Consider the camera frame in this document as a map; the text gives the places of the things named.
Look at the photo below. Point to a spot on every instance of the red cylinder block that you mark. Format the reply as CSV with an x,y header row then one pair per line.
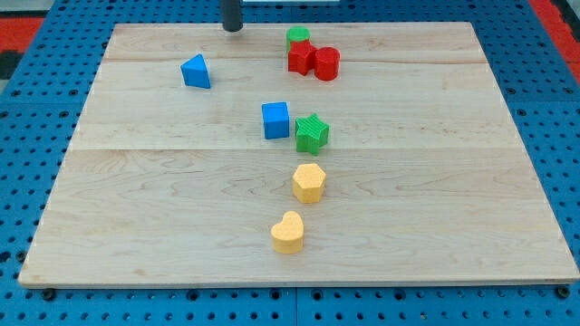
x,y
326,63

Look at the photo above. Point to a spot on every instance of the green star block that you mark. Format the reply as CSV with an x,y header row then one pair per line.
x,y
311,133

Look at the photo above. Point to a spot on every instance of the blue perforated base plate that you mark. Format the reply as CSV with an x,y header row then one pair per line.
x,y
43,101

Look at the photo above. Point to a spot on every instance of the yellow heart block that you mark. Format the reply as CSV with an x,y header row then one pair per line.
x,y
288,235

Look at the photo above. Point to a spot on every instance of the red star block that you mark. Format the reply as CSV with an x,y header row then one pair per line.
x,y
300,57

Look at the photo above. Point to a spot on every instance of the yellow hexagon block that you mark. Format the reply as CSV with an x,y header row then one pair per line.
x,y
308,183

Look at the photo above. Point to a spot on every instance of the blue cube block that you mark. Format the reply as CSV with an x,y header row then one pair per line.
x,y
275,120

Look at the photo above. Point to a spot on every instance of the blue triangle block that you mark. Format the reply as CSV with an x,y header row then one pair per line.
x,y
195,72

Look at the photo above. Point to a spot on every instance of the green cylinder block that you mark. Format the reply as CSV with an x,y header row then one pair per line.
x,y
296,34

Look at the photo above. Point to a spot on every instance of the light wooden board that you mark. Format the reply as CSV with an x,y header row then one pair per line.
x,y
428,182

